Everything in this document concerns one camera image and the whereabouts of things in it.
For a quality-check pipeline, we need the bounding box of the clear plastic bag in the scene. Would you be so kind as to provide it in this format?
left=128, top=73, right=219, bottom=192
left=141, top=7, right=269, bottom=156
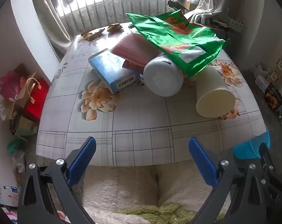
left=0, top=94, right=8, bottom=120

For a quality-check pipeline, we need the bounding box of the pink bubble wrap pouch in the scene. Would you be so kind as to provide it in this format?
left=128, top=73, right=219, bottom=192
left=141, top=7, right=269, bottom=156
left=110, top=33, right=156, bottom=69

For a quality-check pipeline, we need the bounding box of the dark snack bag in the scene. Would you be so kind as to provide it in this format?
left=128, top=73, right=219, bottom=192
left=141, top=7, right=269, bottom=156
left=264, top=84, right=282, bottom=110

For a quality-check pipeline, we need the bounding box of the green snack bag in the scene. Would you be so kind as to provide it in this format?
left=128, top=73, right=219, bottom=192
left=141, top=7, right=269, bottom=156
left=126, top=9, right=226, bottom=79

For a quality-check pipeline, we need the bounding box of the grey metal railing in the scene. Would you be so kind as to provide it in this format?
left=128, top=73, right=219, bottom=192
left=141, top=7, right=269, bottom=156
left=59, top=0, right=179, bottom=38

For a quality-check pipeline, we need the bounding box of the green plastic bag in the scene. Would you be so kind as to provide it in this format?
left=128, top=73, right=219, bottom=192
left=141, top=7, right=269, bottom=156
left=7, top=138, right=25, bottom=154

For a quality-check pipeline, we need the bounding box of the person's white fleece clothing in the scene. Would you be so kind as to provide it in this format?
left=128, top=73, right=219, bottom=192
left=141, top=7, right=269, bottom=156
left=81, top=161, right=232, bottom=224

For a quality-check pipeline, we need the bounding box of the pink plastic bag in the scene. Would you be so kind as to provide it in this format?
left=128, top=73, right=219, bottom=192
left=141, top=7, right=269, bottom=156
left=0, top=71, right=21, bottom=101

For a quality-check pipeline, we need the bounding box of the clear plastic wrap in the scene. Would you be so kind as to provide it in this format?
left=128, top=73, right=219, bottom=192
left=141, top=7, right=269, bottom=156
left=13, top=152, right=26, bottom=173

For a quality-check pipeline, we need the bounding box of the flat gold wrapper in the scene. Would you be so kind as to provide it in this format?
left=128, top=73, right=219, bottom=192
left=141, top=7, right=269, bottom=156
left=81, top=28, right=105, bottom=40

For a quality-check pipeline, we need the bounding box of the white wall socket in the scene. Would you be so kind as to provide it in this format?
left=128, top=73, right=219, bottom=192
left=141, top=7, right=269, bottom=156
left=229, top=19, right=244, bottom=32

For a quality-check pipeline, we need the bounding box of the white curtain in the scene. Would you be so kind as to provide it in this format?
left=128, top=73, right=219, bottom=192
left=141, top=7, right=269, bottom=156
left=184, top=0, right=230, bottom=25

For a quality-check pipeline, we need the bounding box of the patterned box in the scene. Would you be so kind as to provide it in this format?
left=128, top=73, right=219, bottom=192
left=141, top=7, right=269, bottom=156
left=269, top=49, right=282, bottom=84

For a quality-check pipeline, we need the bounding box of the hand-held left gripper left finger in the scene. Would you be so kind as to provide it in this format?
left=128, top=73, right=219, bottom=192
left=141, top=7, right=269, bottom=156
left=17, top=136, right=97, bottom=224

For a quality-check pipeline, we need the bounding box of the white socket with blue sticker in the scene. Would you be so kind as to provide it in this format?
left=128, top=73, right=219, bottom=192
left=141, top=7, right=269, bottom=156
left=0, top=184, right=18, bottom=206

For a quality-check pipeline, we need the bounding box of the red gift bag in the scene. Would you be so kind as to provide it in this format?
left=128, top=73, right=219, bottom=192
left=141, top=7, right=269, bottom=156
left=24, top=78, right=50, bottom=123

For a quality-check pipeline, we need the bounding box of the floral tablecloth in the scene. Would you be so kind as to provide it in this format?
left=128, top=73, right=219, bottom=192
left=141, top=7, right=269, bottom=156
left=36, top=21, right=267, bottom=167

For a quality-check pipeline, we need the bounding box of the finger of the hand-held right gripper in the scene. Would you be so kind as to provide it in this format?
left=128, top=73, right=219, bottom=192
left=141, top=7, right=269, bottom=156
left=259, top=142, right=282, bottom=215

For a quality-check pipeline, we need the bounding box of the cream paper cup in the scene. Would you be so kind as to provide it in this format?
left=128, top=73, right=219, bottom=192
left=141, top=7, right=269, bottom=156
left=196, top=66, right=236, bottom=118

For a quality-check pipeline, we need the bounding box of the white plastic jar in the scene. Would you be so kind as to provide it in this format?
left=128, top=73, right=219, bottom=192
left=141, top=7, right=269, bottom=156
left=143, top=51, right=184, bottom=97

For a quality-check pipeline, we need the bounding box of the brown paper bag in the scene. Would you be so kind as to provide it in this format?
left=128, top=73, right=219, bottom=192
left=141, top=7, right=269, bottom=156
left=9, top=63, right=42, bottom=122

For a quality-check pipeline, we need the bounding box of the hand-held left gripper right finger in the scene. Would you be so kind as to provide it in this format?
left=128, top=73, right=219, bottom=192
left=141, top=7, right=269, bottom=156
left=188, top=137, right=268, bottom=224

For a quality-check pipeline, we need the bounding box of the beige curtain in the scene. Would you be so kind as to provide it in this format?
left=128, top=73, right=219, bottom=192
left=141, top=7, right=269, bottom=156
left=29, top=0, right=73, bottom=62

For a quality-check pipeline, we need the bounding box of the blue cardboard box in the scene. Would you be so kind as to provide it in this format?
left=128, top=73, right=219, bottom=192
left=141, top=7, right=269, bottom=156
left=88, top=48, right=141, bottom=94

